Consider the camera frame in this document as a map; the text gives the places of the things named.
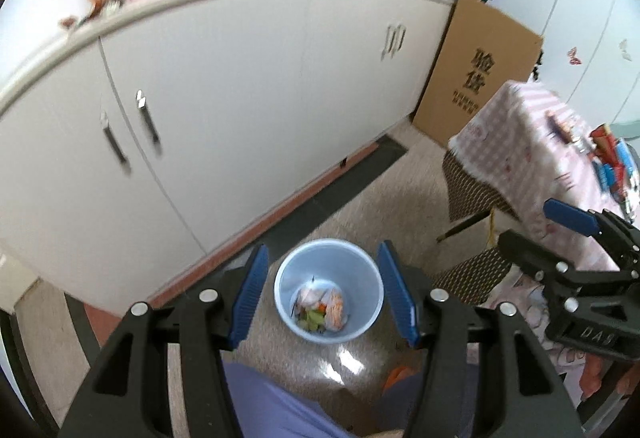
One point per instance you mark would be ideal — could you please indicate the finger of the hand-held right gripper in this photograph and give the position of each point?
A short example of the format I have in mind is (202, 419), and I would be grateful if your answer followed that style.
(525, 250)
(570, 218)

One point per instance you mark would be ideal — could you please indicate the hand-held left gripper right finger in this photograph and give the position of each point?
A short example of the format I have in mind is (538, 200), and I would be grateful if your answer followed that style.
(395, 298)

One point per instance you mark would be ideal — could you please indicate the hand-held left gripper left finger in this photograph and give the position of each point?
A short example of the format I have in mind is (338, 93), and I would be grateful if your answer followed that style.
(250, 293)

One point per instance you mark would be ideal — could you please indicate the light blue plastic bin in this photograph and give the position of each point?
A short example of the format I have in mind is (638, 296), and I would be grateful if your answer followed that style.
(300, 263)

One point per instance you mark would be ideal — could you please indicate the person's right hand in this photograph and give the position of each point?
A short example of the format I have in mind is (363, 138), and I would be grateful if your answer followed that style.
(592, 375)

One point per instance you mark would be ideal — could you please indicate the blue flat packet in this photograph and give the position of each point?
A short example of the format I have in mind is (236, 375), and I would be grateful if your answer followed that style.
(606, 172)

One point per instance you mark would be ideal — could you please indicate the white orange crumpled wrapper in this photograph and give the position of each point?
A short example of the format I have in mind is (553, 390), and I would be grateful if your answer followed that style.
(336, 309)

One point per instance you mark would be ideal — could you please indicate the brown patterned chair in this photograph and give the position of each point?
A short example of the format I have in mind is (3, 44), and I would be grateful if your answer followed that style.
(472, 183)

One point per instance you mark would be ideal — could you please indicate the pink checked tablecloth table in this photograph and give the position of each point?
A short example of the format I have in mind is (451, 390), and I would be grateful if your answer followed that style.
(525, 127)

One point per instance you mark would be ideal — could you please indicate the pink butterfly sticker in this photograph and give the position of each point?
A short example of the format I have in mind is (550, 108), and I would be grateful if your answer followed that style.
(574, 55)

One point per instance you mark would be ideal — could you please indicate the white low cabinet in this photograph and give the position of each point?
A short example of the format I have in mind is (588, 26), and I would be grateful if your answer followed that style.
(225, 117)

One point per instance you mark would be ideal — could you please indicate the brown cardboard box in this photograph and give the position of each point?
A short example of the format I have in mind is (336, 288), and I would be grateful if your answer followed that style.
(475, 67)

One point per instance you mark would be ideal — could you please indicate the brown paper scraps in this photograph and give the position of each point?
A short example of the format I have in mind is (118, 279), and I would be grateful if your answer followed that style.
(92, 7)

